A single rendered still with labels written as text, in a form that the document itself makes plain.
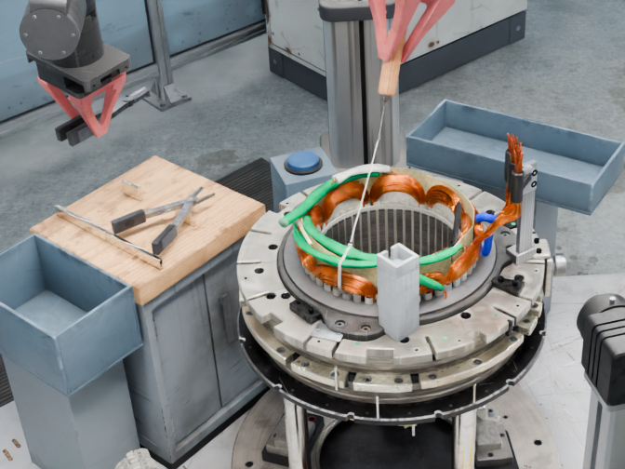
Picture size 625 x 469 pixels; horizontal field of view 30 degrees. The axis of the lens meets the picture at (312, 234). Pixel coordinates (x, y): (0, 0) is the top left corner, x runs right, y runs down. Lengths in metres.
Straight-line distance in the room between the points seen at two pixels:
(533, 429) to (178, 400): 0.43
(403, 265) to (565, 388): 0.52
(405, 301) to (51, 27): 0.43
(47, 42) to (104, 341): 0.33
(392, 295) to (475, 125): 0.52
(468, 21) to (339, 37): 2.31
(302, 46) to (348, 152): 2.08
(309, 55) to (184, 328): 2.44
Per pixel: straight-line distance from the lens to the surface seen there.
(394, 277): 1.07
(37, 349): 1.27
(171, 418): 1.41
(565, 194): 1.42
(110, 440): 1.39
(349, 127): 1.66
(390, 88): 1.11
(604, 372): 0.67
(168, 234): 1.29
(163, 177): 1.44
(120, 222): 1.32
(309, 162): 1.48
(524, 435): 1.45
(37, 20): 1.16
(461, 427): 1.23
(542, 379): 1.55
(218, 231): 1.33
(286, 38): 3.80
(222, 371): 1.45
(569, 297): 1.68
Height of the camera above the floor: 1.82
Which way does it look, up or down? 35 degrees down
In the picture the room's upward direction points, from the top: 4 degrees counter-clockwise
